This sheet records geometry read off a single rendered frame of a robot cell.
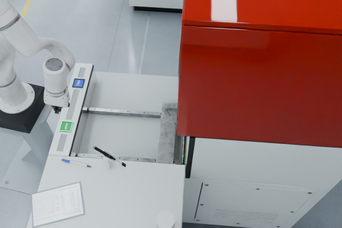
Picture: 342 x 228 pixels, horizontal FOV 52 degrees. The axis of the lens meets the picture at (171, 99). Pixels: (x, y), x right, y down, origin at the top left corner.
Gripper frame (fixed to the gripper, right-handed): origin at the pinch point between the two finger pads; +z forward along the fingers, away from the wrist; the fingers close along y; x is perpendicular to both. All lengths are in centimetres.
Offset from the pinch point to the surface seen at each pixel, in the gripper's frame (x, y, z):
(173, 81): -43, -54, 19
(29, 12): -180, 78, 131
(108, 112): -16.9, -21.5, 22.9
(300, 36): 15, -68, -83
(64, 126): 0.5, -3.0, 14.7
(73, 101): -15.2, -3.5, 15.5
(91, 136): -3.3, -15.2, 26.9
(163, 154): 7, -51, 13
